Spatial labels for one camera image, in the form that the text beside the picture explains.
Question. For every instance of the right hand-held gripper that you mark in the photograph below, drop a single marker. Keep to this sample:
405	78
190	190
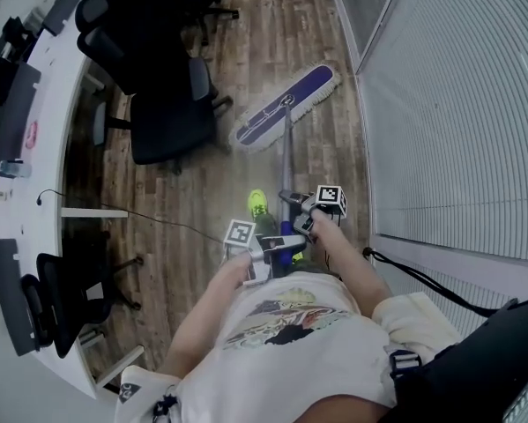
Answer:
329	195

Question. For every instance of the clear plastic water bottle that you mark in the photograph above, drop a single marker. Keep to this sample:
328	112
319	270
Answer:
14	168

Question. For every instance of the grey desk mat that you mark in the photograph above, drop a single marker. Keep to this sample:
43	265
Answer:
12	298
14	117
58	16

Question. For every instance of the neon green shoe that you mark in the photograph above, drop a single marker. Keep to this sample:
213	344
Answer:
257	202
299	258

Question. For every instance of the black mesh office chair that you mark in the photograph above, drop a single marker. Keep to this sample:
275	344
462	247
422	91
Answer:
65	298

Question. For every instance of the white curved desk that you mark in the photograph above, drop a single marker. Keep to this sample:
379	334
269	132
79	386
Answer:
52	104

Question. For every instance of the purple and white mop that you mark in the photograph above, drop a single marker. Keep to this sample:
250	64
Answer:
285	99

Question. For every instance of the large black office chair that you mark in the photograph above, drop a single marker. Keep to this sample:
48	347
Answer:
158	82

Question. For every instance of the person's left forearm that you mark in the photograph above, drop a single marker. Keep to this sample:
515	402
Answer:
202	311

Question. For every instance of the red round sticker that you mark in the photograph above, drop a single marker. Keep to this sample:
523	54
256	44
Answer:
31	135

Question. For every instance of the person's right forearm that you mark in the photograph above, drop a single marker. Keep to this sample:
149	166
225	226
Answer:
351	262

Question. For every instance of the white printed t-shirt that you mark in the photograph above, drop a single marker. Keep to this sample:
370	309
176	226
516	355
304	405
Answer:
299	359

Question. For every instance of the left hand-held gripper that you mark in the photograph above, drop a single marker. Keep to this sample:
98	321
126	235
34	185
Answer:
238	232

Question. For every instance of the person's dark trouser leg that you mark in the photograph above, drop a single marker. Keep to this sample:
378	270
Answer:
267	227

